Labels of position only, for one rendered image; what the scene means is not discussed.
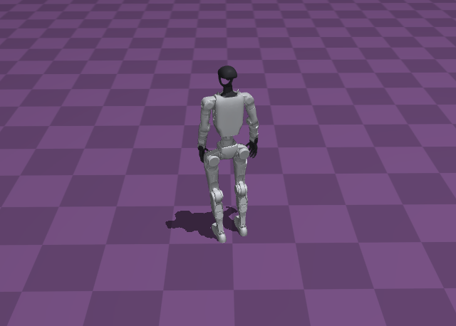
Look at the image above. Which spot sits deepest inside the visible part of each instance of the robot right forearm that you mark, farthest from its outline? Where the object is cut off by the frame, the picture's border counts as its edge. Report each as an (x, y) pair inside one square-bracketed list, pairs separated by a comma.
[(253, 132)]

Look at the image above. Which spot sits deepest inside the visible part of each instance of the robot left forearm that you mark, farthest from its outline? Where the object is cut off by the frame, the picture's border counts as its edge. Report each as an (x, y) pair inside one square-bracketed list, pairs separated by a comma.
[(202, 139)]

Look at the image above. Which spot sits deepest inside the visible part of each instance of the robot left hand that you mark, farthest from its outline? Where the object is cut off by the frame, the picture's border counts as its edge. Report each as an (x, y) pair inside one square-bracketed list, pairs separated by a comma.
[(201, 153)]

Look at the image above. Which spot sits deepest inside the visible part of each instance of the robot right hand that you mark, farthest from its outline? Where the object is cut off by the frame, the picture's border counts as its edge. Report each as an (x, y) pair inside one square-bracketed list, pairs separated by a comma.
[(253, 147)]

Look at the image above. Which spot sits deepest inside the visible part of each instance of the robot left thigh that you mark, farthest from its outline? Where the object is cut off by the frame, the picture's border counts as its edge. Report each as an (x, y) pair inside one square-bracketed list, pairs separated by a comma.
[(211, 161)]

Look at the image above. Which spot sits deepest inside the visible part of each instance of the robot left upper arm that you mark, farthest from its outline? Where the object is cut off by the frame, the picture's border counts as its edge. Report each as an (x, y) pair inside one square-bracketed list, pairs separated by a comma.
[(207, 104)]

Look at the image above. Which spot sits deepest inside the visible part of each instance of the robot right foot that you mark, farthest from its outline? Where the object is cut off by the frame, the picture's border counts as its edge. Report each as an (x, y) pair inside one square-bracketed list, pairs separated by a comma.
[(242, 230)]

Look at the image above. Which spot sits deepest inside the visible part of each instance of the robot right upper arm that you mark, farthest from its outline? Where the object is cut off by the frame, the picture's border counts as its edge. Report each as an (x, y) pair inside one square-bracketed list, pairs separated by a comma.
[(250, 108)]

